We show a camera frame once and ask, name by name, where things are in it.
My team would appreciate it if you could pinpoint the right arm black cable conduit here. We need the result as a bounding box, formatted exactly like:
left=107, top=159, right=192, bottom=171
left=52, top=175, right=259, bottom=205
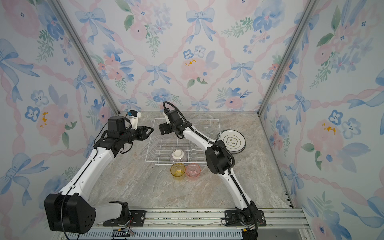
left=162, top=101, right=259, bottom=229

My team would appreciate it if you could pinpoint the yellow glass cup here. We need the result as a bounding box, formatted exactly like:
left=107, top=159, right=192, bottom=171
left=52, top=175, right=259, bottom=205
left=170, top=163, right=186, bottom=179

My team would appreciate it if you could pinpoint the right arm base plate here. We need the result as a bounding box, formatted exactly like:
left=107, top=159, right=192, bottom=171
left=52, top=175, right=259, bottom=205
left=222, top=210, right=267, bottom=228

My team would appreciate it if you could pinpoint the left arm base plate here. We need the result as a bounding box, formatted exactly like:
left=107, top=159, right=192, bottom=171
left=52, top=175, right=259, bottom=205
left=103, top=210, right=146, bottom=227

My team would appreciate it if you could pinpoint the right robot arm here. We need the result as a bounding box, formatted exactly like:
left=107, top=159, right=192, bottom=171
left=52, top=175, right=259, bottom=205
left=159, top=108, right=258, bottom=226

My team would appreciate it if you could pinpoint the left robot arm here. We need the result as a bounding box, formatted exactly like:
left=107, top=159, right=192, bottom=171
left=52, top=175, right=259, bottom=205
left=44, top=111, right=154, bottom=234

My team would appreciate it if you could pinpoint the right aluminium corner post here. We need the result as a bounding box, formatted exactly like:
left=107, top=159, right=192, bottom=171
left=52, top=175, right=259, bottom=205
left=258, top=0, right=318, bottom=118

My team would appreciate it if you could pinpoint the aluminium rail frame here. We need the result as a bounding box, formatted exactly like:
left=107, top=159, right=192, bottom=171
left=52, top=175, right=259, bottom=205
left=52, top=208, right=315, bottom=240

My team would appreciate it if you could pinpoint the white wire dish rack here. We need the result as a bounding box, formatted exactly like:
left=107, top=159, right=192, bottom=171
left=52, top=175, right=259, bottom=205
left=146, top=118, right=221, bottom=166

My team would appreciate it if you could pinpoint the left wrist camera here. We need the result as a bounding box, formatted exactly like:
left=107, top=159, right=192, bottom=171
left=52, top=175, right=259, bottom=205
left=126, top=110, right=141, bottom=129

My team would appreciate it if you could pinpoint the pink glass cup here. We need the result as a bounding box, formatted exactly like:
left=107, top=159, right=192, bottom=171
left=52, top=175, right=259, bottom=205
left=186, top=164, right=201, bottom=178

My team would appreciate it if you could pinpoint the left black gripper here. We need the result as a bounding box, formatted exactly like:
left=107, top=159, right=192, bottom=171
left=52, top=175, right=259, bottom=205
left=120, top=125, right=154, bottom=145

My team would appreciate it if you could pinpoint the aluminium corner post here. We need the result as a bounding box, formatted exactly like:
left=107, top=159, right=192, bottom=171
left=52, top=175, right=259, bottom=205
left=48, top=1, right=120, bottom=115
left=258, top=0, right=318, bottom=118

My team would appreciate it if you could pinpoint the left aluminium corner post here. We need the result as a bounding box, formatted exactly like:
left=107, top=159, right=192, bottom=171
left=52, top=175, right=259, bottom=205
left=48, top=1, right=120, bottom=115

